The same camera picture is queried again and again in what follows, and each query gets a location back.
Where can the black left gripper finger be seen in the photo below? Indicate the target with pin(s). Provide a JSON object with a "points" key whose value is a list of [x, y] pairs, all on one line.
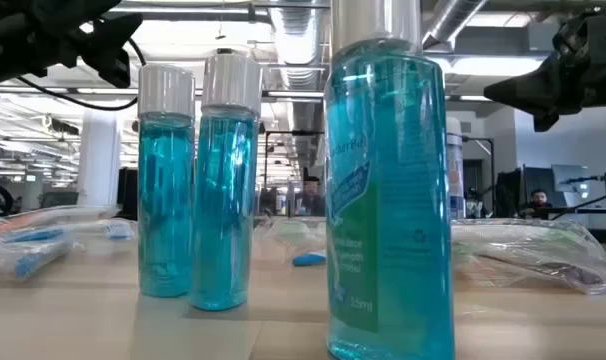
{"points": [[110, 50]]}

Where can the blue toothbrush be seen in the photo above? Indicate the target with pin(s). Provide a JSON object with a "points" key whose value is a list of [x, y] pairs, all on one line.
{"points": [[33, 235], [38, 261], [309, 259]]}

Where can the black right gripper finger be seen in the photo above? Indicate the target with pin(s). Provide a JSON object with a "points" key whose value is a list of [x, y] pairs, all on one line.
{"points": [[543, 87]]}

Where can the grey lit computer monitor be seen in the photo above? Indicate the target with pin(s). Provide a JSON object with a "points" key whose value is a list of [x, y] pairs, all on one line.
{"points": [[570, 180]]}

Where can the blue mouthwash bottle white cap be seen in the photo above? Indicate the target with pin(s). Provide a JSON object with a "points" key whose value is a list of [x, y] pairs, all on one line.
{"points": [[225, 200], [390, 200], [165, 200]]}

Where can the person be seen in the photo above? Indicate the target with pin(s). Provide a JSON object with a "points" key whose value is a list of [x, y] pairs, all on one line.
{"points": [[538, 201], [311, 197]]}

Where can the cluster of toothbrushes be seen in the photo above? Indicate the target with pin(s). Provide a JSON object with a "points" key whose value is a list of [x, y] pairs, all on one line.
{"points": [[558, 272]]}

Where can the white wipes canister blue label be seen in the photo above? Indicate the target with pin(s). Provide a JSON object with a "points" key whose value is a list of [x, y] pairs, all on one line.
{"points": [[455, 170]]}

